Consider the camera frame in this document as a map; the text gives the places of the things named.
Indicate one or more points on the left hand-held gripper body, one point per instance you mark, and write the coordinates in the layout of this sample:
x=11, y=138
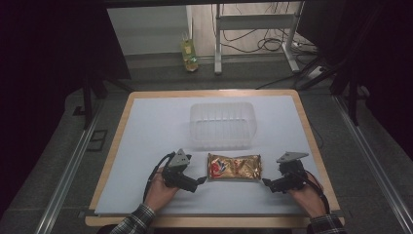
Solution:
x=178, y=175

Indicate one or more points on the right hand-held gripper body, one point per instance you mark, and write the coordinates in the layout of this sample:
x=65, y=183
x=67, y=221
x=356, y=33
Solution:
x=289, y=178

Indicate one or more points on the gold snack packet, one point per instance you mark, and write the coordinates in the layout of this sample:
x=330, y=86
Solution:
x=234, y=167

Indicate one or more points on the person's left hand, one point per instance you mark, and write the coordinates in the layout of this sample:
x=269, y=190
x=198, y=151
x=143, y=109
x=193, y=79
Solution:
x=159, y=192

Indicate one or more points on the person's right hand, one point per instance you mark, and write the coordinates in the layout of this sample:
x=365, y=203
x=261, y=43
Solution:
x=307, y=199

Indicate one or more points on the white table mat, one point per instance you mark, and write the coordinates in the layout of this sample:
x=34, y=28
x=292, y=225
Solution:
x=156, y=130

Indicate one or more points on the clear plastic container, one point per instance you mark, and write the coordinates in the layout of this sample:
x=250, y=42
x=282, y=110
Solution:
x=223, y=126

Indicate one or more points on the black metal stand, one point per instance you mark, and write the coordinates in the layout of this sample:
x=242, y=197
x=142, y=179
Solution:
x=87, y=97
x=353, y=94

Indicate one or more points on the yellow drink bottle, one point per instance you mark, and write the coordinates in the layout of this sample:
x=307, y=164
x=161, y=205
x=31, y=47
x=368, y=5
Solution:
x=189, y=53

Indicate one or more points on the white power strip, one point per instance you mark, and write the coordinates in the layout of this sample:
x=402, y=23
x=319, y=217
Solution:
x=305, y=45

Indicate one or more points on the white metal stand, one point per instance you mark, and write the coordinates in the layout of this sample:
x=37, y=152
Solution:
x=218, y=39

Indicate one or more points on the dark curtain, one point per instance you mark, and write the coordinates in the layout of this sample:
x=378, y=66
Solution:
x=386, y=65
x=42, y=81

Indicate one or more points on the aluminium floor rail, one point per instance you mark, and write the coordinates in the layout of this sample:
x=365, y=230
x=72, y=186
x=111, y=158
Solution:
x=373, y=165
x=69, y=175

